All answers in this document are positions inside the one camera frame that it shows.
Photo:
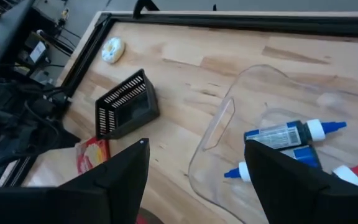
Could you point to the black slotted plastic basket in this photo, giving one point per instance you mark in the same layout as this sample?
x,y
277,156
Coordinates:
x,y
126,104

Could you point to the black computer monitor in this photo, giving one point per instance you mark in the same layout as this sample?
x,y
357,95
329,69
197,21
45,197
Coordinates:
x,y
8,31

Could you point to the red snack packet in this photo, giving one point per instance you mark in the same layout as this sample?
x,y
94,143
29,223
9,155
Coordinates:
x,y
92,154

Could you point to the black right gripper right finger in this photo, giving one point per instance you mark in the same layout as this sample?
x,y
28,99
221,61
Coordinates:
x,y
306,202

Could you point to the blue-capped white bottle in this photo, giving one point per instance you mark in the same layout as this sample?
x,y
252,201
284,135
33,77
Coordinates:
x,y
306,157

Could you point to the dark blue glue bottle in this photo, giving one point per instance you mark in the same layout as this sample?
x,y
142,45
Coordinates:
x,y
278,135

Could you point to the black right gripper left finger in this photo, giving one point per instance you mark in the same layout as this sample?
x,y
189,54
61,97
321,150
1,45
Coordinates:
x,y
73,205

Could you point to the black aluminium table frame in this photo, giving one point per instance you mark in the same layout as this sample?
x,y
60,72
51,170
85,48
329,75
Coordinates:
x,y
228,21

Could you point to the clear plastic tray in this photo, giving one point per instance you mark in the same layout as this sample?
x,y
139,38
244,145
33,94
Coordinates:
x,y
222,146

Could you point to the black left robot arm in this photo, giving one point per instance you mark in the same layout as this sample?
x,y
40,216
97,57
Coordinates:
x,y
17,124

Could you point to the red bottle white cap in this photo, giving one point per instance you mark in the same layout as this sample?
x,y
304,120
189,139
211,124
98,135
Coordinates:
x,y
346,174

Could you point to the white frosted donut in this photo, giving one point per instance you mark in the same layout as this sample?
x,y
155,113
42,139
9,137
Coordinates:
x,y
113,49

